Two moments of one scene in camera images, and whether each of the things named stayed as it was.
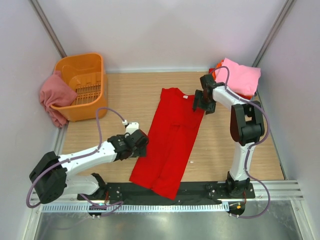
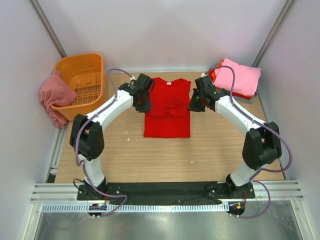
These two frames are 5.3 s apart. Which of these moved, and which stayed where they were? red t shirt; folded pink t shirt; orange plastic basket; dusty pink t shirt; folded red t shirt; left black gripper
Moved: left black gripper; red t shirt
Stayed: dusty pink t shirt; folded red t shirt; folded pink t shirt; orange plastic basket
